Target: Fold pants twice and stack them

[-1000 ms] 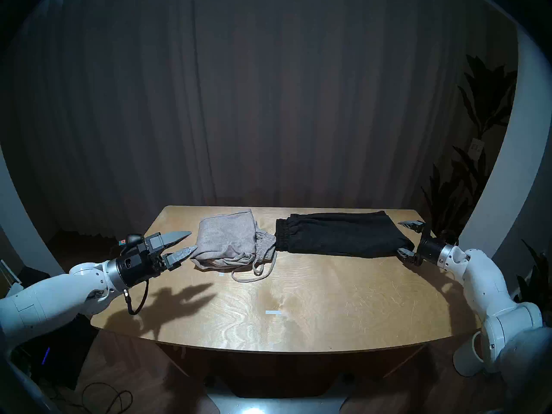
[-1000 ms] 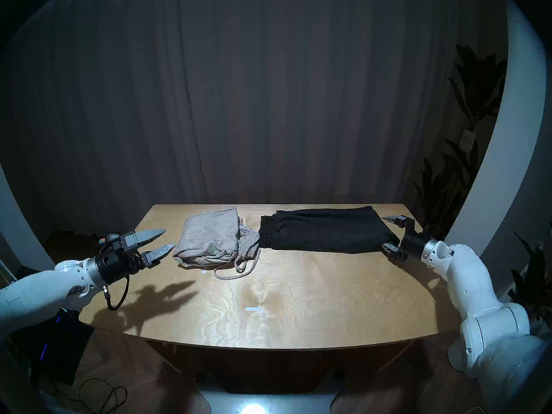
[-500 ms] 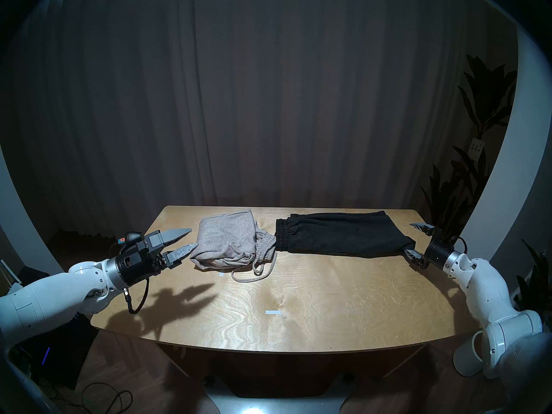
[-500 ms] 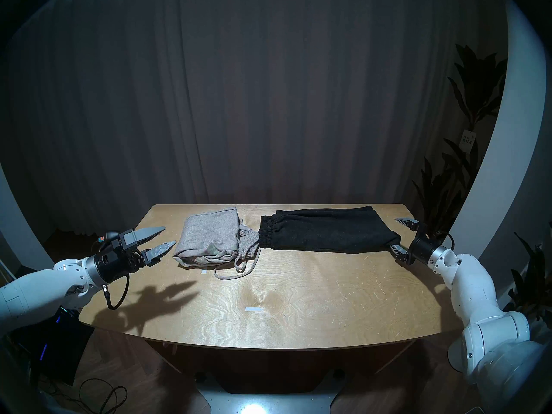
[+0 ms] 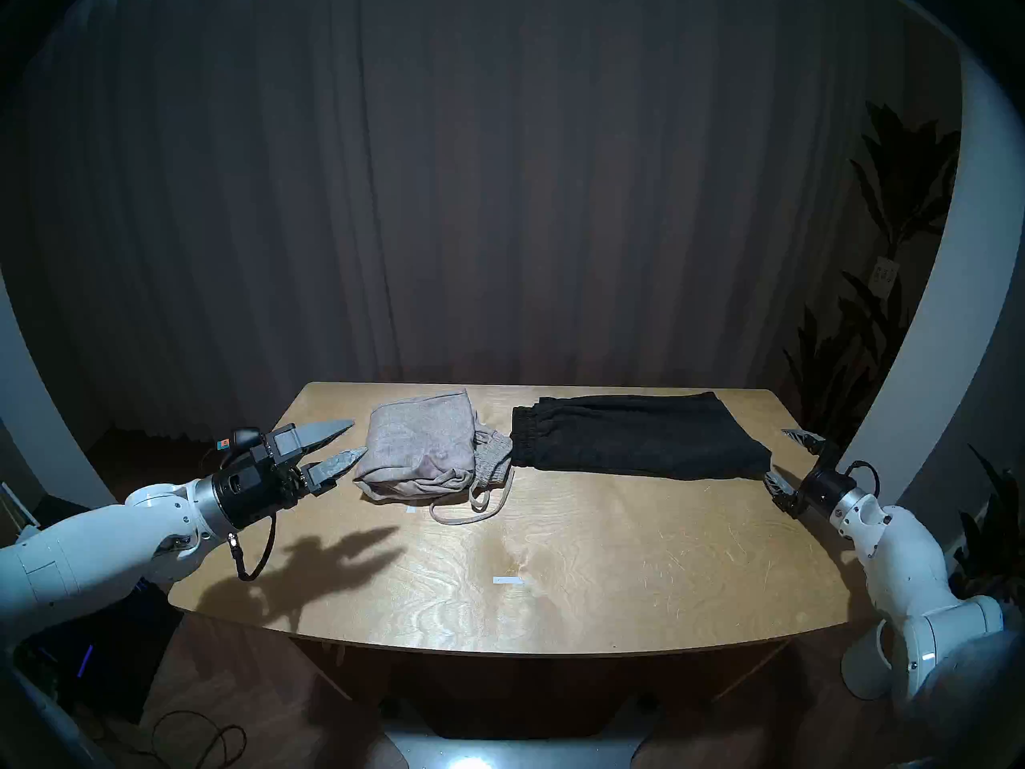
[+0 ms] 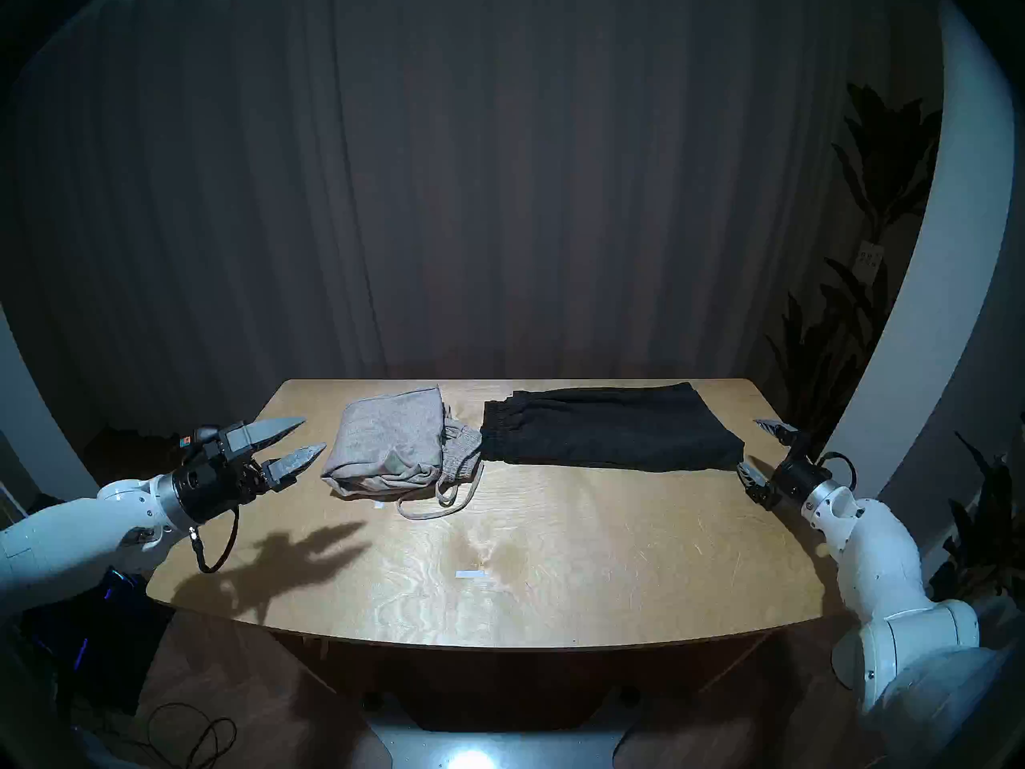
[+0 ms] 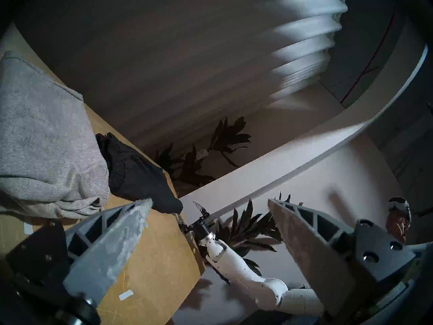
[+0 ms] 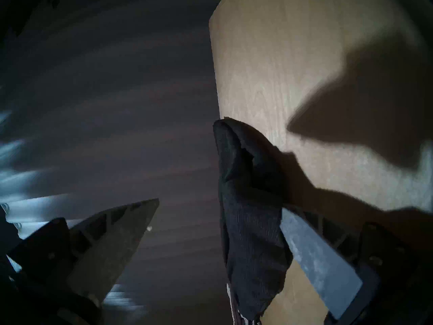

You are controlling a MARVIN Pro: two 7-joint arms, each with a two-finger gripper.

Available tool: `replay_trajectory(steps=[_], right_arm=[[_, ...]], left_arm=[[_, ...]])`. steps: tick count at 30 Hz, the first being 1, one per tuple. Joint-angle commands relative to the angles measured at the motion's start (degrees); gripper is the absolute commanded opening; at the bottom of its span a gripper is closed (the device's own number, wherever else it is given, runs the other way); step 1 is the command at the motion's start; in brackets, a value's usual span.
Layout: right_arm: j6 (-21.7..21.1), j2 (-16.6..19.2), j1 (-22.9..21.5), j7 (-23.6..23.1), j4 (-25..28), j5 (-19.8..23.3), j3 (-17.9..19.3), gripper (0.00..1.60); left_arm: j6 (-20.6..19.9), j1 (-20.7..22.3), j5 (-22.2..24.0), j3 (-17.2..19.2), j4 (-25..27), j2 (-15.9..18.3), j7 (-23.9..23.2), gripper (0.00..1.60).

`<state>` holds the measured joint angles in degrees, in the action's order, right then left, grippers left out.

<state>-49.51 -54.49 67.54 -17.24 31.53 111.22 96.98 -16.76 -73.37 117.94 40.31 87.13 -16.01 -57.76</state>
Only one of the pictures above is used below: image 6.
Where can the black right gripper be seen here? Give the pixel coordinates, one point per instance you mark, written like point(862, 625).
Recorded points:
point(789, 475)

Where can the tall dark leafy plant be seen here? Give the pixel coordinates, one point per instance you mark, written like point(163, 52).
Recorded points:
point(881, 159)

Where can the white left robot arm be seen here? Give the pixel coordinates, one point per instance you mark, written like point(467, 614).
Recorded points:
point(80, 527)

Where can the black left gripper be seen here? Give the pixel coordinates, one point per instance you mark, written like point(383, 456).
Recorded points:
point(212, 479)

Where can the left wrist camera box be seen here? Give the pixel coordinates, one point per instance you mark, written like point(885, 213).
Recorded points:
point(196, 436)

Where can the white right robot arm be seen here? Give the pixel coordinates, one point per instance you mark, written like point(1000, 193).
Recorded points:
point(881, 567)

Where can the white plant tag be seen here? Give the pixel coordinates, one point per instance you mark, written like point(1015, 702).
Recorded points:
point(869, 260)

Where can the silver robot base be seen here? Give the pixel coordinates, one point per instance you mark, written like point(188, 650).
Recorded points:
point(496, 751)

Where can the brown pleated curtain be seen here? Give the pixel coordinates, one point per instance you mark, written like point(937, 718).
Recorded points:
point(480, 175)

